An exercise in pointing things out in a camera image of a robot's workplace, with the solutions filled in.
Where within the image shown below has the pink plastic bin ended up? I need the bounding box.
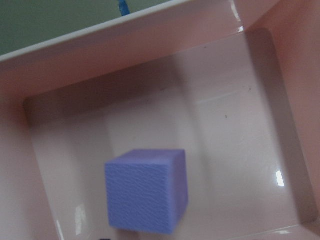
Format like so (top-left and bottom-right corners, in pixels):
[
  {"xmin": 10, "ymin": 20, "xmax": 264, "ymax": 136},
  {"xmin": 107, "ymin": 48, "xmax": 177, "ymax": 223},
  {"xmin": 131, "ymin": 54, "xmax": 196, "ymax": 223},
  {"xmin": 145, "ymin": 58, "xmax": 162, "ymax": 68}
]
[{"xmin": 0, "ymin": 0, "xmax": 320, "ymax": 240}]

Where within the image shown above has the purple foam cube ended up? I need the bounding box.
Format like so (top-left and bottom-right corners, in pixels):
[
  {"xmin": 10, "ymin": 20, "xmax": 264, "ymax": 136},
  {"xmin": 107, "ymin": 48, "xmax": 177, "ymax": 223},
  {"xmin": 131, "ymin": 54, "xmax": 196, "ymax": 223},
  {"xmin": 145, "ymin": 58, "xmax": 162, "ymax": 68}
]
[{"xmin": 104, "ymin": 149, "xmax": 189, "ymax": 235}]

